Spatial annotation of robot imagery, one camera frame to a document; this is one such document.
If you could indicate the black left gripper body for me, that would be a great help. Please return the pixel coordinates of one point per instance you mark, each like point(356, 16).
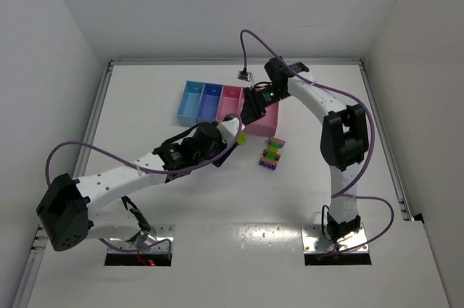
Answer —
point(225, 153)

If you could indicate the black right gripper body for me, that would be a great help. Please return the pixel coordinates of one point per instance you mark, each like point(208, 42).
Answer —
point(250, 114)

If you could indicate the lime green square lego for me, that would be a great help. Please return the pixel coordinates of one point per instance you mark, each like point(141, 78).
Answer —
point(242, 139)

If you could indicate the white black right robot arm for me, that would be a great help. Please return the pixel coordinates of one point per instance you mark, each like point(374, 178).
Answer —
point(344, 138)

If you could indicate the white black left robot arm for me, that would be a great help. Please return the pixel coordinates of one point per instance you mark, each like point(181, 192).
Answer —
point(98, 206)

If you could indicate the small pink bin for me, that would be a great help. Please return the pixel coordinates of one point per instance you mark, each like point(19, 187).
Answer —
point(229, 102)

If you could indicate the large pink bin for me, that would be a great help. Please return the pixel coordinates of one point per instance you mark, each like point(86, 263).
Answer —
point(267, 125)

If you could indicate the dark blue bin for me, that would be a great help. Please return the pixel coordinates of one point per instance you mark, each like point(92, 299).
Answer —
point(209, 102)

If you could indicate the light blue bin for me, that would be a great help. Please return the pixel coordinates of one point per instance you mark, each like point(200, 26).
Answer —
point(189, 103)

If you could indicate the lego stack on table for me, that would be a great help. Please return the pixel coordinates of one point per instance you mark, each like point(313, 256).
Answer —
point(271, 156)

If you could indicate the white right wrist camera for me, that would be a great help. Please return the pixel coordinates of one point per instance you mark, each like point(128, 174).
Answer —
point(245, 76)

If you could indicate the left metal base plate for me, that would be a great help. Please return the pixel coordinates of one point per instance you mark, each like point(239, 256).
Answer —
point(158, 241)

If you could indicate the aluminium frame rail right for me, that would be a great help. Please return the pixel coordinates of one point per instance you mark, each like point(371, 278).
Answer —
point(396, 179)

